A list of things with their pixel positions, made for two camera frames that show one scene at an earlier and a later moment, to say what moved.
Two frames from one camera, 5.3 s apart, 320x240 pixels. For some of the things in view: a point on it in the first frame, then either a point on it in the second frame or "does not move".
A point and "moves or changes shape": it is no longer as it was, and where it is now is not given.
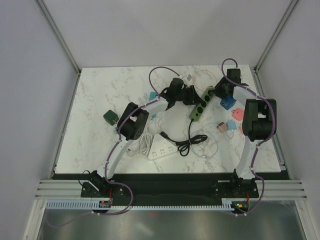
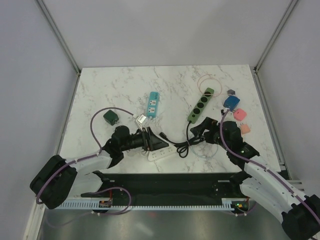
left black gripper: (193, 98) → (150, 141)
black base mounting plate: (240, 188) does not move
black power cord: (184, 146) does not move
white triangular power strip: (160, 147) does not move
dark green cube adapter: (110, 117) does not move
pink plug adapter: (238, 114) does not move
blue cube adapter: (228, 102) moves or changes shape
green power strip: (198, 110) does not move
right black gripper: (217, 89) → (208, 123)
